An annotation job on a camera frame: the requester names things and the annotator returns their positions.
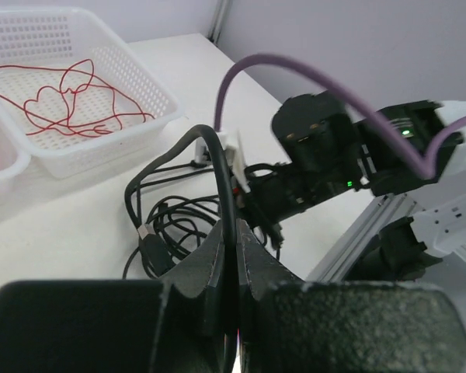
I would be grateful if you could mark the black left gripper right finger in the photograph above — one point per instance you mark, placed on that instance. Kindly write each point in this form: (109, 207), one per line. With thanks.
(290, 325)

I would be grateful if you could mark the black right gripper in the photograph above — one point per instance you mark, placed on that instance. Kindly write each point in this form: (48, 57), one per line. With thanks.
(268, 194)

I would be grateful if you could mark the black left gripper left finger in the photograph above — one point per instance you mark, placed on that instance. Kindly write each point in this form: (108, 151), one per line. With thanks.
(173, 324)

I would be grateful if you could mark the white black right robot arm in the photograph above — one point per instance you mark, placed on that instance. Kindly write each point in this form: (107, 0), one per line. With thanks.
(392, 152)

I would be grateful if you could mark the right white perforated basket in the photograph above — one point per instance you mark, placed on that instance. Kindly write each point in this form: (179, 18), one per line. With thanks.
(76, 96)

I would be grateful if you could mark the white perforated basket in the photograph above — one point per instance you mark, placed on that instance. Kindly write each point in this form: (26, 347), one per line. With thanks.
(0, 163)
(76, 96)

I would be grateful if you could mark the middle white perforated basket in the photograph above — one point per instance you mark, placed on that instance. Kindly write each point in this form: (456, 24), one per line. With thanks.
(0, 163)

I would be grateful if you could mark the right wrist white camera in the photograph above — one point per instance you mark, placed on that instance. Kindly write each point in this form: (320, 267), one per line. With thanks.
(232, 146)

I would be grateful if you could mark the aluminium frame rail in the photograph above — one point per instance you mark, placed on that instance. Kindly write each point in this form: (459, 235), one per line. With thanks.
(338, 261)

